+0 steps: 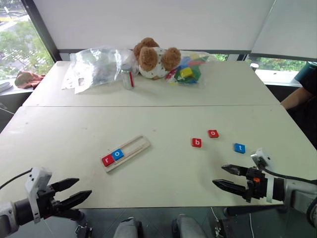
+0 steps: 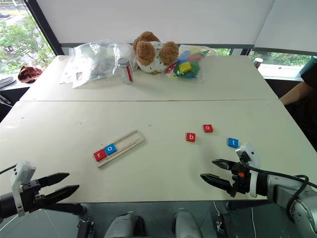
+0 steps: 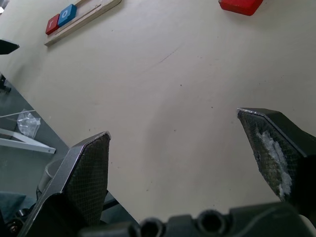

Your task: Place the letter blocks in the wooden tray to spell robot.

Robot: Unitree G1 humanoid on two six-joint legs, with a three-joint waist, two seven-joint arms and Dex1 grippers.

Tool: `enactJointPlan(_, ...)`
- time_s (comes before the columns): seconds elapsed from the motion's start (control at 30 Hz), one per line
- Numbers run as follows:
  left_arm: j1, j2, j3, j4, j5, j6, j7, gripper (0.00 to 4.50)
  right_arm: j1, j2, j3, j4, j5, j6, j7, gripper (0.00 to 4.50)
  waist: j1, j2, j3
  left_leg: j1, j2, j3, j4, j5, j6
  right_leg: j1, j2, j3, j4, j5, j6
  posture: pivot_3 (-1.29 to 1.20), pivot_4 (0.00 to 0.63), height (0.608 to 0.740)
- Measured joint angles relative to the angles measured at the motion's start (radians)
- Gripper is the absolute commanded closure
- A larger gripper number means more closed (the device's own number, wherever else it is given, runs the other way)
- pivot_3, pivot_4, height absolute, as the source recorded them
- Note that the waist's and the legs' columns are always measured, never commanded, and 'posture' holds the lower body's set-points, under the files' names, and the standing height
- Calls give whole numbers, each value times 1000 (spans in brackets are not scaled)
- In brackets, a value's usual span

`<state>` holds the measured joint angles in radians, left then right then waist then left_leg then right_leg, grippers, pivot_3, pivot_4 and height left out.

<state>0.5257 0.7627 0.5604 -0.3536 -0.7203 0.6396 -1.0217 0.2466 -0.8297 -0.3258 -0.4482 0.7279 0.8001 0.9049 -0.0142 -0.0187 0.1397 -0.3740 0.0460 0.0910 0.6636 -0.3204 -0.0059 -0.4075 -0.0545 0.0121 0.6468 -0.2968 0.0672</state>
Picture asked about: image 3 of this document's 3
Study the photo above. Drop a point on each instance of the red tile letter b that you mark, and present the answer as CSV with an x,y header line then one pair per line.
x,y
240,6

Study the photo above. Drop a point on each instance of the clear plastic bag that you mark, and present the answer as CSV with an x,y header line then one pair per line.
x,y
28,123

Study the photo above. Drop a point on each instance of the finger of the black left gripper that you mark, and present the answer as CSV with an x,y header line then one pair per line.
x,y
7,47

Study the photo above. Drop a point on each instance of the white wooden letter tray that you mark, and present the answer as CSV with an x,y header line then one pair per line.
x,y
103,7

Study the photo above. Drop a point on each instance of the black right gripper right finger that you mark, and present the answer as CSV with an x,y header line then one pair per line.
x,y
274,138

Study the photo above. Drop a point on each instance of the red tile letter r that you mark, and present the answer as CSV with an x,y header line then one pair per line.
x,y
52,24

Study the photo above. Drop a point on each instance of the white metal frame bar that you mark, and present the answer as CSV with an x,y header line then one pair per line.
x,y
29,144

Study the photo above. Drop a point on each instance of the blue tile letter o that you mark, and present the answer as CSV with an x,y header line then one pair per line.
x,y
66,14

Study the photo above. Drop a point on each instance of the grey round cylinder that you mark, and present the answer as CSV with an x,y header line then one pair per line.
x,y
49,172

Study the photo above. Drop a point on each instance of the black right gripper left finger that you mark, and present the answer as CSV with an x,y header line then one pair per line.
x,y
86,177

